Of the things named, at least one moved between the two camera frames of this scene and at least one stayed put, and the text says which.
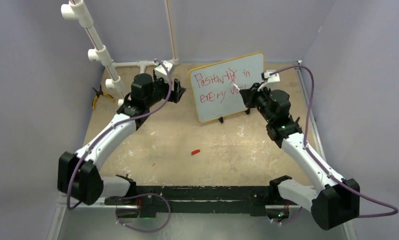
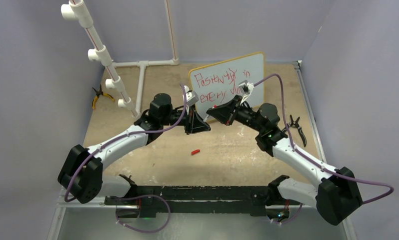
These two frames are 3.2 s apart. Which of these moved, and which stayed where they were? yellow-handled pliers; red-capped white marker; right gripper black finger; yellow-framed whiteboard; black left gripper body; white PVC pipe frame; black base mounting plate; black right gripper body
Moved: right gripper black finger; black left gripper body; red-capped white marker; black right gripper body
Stayed: white PVC pipe frame; black base mounting plate; yellow-framed whiteboard; yellow-handled pliers
